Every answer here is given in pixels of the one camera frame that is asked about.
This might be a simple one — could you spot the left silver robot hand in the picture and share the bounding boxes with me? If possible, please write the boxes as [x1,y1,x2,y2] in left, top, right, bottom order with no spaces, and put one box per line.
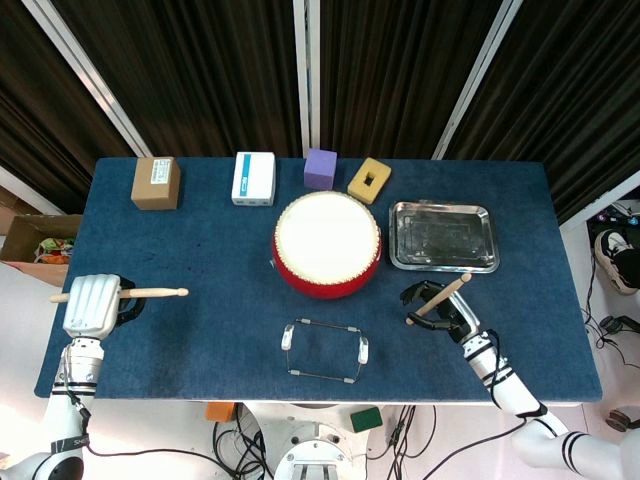
[62,273,142,339]

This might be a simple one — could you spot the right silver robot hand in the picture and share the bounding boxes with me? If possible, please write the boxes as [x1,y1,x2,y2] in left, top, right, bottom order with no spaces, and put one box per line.
[399,280,484,344]

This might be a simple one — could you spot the wooden drumstick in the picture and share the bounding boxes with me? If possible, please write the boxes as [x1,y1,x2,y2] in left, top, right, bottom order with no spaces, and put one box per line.
[48,287,190,304]
[404,273,473,326]

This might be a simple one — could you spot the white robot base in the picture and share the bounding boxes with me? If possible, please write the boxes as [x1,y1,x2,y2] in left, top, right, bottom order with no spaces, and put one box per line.
[239,402,374,480]

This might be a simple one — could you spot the red drum white skin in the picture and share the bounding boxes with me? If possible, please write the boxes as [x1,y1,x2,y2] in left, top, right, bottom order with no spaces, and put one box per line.
[272,192,384,300]

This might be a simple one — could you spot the stainless steel tray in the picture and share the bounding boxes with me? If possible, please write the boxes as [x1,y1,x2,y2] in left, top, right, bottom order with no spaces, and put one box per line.
[388,200,501,274]

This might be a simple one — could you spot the open cardboard box with clutter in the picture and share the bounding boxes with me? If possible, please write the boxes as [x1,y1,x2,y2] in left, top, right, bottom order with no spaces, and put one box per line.
[0,214,84,287]

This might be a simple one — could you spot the blue table cloth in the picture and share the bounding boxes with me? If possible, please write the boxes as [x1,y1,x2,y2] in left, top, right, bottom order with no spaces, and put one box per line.
[34,157,604,404]

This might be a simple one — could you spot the brown cardboard box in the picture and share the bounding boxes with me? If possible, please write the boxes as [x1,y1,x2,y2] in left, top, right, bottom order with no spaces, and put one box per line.
[131,156,181,211]

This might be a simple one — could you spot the green block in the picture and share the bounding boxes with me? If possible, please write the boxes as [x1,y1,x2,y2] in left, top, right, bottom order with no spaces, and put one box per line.
[349,407,384,434]

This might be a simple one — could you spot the yellow sponge block with hole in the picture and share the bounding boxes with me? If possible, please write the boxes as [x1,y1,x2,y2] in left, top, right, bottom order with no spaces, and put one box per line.
[347,157,393,204]

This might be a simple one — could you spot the white black sneaker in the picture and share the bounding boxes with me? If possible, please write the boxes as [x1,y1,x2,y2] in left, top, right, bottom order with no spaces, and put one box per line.
[593,229,640,296]

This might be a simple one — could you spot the orange block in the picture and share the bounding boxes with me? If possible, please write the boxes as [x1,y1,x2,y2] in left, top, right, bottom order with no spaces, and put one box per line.
[205,402,236,423]

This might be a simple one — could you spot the purple foam cube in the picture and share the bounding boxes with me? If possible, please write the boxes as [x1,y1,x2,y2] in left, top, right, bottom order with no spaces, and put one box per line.
[303,147,339,190]

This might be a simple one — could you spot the white blue carton box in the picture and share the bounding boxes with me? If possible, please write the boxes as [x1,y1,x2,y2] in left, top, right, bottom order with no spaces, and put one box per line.
[231,151,277,207]

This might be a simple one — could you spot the black pleated curtain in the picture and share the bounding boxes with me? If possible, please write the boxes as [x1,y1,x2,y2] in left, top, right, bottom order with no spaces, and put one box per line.
[0,0,640,226]

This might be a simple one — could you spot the wire stand white clips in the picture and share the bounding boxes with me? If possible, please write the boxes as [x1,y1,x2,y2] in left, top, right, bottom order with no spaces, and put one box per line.
[280,318,371,385]

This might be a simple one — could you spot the black floor cable bundle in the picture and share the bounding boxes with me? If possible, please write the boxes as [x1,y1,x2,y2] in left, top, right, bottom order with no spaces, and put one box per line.
[212,403,275,480]

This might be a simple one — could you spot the white slanted frame post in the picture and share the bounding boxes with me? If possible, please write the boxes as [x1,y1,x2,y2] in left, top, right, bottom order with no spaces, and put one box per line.
[431,0,525,161]
[22,0,154,159]

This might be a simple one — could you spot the white upright frame post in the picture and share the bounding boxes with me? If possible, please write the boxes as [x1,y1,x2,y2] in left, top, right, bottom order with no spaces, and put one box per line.
[293,0,321,156]

